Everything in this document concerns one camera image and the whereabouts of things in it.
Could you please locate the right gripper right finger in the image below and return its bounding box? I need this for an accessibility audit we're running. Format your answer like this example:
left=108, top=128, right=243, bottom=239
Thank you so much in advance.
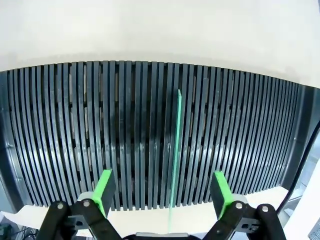
left=202, top=170, right=286, bottom=240

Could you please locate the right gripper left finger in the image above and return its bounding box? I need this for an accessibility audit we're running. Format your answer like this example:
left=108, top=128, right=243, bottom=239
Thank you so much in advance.
left=37, top=169, right=123, bottom=240

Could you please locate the green circuit board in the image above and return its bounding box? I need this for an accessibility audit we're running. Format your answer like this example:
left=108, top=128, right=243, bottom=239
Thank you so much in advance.
left=167, top=88, right=183, bottom=235

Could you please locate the black slotted board rack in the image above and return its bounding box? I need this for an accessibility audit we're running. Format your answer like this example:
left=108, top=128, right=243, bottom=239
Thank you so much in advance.
left=0, top=59, right=320, bottom=215

